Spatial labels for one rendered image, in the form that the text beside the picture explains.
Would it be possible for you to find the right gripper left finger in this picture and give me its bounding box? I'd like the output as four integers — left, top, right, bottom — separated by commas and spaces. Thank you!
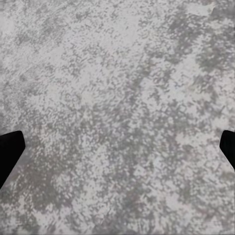
0, 130, 25, 189

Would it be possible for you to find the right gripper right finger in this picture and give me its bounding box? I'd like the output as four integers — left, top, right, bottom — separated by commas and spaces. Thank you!
219, 130, 235, 169

